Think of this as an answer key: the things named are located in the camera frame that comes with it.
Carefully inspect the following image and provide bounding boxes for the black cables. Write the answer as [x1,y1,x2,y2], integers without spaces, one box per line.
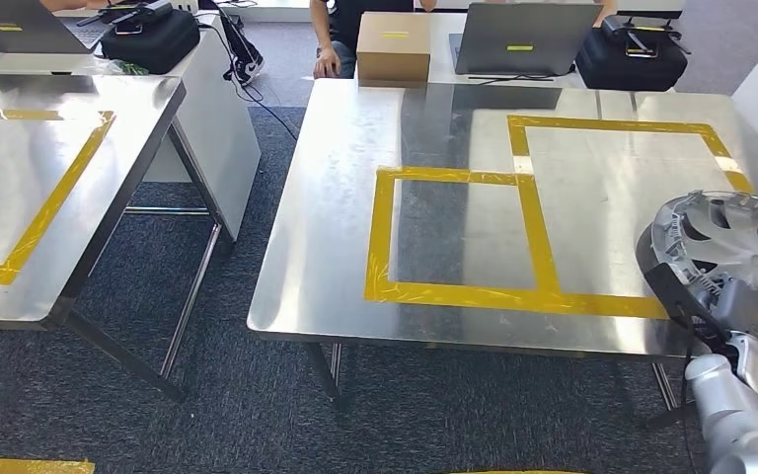
[198,6,302,142]

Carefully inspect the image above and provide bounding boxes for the grey plastic hubcap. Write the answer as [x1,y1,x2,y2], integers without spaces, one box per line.
[637,190,758,364]

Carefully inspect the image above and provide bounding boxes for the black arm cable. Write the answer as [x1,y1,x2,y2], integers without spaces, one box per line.
[679,340,701,474]

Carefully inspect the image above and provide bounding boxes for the stainless steel table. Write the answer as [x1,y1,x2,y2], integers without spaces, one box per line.
[0,71,223,404]
[246,78,758,414]

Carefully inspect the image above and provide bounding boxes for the brown cardboard box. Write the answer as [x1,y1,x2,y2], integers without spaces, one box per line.
[355,11,432,83]

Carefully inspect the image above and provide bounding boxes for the black controller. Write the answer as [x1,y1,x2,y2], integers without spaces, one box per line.
[78,0,175,28]
[601,14,691,59]

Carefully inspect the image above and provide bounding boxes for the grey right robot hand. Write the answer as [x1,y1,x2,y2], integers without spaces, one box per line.
[706,277,758,348]

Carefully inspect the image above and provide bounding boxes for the yellow table tape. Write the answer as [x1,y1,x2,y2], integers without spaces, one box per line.
[363,114,758,322]
[0,108,117,287]

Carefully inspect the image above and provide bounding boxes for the black bag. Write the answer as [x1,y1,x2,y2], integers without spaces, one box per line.
[99,6,201,75]
[574,16,689,93]

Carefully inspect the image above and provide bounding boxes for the grey laptop with yellow sticker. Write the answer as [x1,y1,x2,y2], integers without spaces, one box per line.
[449,3,604,76]
[0,0,103,55]

